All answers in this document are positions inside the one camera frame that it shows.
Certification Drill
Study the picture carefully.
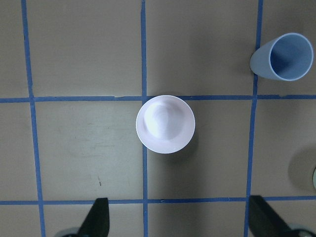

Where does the pink plastic bowl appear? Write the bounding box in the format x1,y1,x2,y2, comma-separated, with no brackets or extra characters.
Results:
135,95,196,154

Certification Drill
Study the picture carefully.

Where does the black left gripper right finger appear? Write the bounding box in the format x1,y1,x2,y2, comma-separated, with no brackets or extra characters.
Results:
248,195,294,237

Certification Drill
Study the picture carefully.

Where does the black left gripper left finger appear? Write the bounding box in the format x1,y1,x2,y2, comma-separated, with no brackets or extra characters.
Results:
77,198,109,237

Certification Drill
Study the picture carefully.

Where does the green plastic bowl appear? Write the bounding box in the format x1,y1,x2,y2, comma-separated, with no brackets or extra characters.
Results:
312,168,316,189

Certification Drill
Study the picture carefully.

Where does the blue plastic cup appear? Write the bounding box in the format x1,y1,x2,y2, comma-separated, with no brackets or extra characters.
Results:
250,33,314,81

